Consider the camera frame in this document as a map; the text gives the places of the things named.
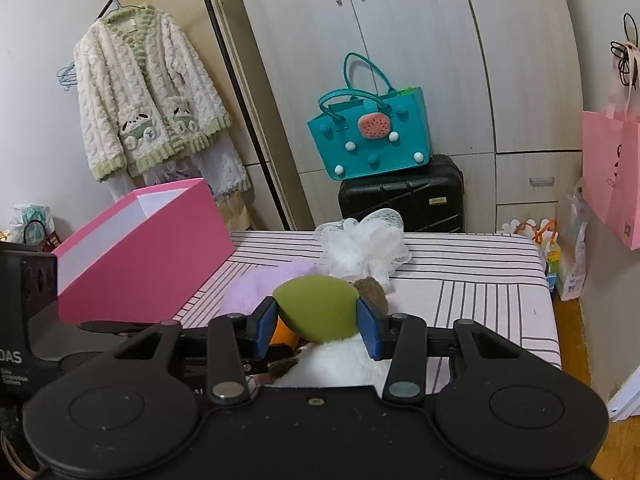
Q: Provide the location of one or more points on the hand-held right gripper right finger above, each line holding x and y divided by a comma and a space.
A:
367, 327

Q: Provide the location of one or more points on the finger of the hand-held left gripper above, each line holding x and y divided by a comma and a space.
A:
110, 327

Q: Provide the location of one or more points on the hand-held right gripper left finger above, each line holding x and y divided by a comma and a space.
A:
262, 330

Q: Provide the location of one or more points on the orange plush ball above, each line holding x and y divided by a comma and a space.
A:
282, 334

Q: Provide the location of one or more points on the panda plush toy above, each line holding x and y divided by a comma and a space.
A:
340, 365

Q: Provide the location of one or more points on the green plush ball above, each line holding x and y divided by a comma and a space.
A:
320, 307

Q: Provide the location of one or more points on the white mesh bath pouf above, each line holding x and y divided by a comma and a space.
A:
365, 250

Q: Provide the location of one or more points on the pink cardboard box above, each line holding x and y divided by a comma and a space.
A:
150, 260

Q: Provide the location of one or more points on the purple fluffy cloth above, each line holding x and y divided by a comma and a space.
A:
250, 290

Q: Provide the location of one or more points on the red plaid basket bag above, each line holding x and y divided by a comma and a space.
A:
50, 244

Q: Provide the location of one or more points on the tissue roll plastic pack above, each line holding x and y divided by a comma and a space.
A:
30, 212

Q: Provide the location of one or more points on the pink striped tablecloth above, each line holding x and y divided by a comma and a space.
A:
475, 310

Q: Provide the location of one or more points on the brown paper bag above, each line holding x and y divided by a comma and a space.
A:
235, 215

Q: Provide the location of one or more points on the black suitcase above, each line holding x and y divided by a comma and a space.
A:
400, 200

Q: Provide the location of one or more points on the teal felt handbag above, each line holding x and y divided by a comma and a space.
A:
340, 140

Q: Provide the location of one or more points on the clear plastic bag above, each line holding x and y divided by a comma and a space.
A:
575, 260

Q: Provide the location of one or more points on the fluffy white green pajama jacket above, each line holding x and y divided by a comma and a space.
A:
135, 85

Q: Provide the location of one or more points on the light grey wardrobe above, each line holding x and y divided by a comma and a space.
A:
425, 60

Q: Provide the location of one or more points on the pink shopping bag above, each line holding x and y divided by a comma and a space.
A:
615, 170

